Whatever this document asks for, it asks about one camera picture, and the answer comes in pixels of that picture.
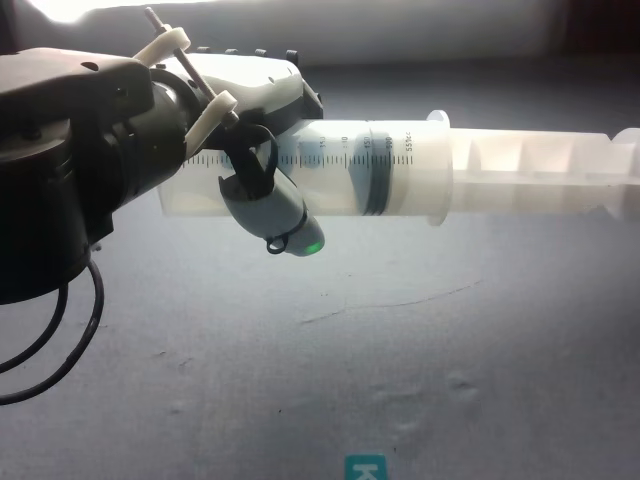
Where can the large clear plastic syringe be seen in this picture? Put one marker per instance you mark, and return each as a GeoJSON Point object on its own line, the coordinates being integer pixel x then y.
{"type": "Point", "coordinates": [500, 160]}

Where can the grey table cloth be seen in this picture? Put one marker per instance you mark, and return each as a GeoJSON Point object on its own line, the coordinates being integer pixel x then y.
{"type": "Point", "coordinates": [350, 350]}

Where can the white backdrop board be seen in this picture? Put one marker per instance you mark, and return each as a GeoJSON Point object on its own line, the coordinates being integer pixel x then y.
{"type": "Point", "coordinates": [400, 30]}

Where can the blue letter K cube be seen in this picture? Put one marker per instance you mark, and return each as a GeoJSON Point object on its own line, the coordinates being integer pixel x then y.
{"type": "Point", "coordinates": [365, 470]}

